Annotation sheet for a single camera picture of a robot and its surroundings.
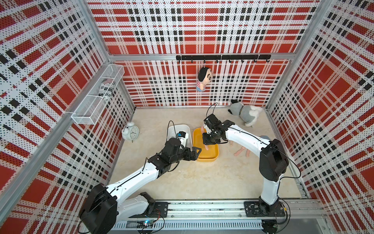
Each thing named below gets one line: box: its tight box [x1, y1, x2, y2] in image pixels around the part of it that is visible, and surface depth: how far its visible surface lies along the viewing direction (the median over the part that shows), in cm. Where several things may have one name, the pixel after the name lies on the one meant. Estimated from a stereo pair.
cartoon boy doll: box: [196, 66, 213, 92], surface depth 94 cm
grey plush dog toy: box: [227, 98, 263, 127], surface depth 109 cm
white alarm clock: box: [121, 121, 140, 143], surface depth 98 cm
